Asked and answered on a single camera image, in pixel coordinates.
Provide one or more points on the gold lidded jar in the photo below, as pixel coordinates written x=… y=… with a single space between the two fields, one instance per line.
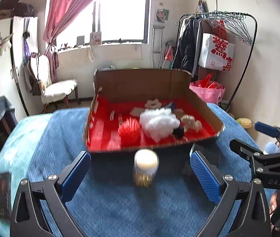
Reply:
x=146 y=163

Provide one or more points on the brown cardboard box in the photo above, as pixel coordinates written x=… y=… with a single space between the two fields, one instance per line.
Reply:
x=140 y=84

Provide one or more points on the round beige powder puff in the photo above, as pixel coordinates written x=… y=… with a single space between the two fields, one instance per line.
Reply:
x=179 y=113

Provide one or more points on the white small plastic bag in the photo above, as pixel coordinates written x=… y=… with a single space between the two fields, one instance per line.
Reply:
x=105 y=136

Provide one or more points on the white wardrobe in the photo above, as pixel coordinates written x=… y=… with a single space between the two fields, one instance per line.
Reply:
x=19 y=35

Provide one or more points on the black clothes rack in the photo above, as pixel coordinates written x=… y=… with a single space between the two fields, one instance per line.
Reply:
x=234 y=27

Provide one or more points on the red miniso bag liner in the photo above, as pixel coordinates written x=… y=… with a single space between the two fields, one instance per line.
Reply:
x=104 y=109

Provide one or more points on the red foam net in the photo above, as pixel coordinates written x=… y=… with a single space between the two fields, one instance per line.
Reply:
x=129 y=132

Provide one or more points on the cream crocheted yarn piece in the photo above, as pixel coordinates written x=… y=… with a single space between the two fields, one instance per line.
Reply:
x=189 y=123

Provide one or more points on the white mesh bath pouf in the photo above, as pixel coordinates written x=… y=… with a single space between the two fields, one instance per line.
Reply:
x=158 y=123

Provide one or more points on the pink plastic bag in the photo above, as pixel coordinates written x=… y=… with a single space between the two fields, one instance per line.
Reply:
x=207 y=90

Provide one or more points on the white cushioned chair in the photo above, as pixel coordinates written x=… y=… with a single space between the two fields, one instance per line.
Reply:
x=37 y=71

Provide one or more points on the dark hanging jacket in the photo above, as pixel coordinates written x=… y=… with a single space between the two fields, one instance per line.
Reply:
x=188 y=48

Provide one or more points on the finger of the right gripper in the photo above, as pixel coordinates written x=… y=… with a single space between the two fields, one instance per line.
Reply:
x=269 y=130
x=247 y=152

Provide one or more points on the white bag red characters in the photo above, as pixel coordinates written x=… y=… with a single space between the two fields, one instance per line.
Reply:
x=216 y=53

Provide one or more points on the blue knitted blanket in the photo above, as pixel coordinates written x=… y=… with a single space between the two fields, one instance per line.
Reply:
x=107 y=203

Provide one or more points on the white fluffy black toy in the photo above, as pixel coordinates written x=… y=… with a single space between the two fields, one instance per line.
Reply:
x=156 y=104

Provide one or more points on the wall poster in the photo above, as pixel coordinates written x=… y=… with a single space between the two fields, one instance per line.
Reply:
x=161 y=16

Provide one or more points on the pink curtain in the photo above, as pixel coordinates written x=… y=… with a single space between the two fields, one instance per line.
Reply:
x=61 y=14

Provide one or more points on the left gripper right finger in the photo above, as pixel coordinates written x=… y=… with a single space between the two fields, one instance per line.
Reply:
x=219 y=188

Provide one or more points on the blue white cloth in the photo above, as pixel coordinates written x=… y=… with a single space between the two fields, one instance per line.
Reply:
x=171 y=106

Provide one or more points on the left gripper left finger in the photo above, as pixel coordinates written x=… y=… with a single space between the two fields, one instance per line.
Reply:
x=61 y=188

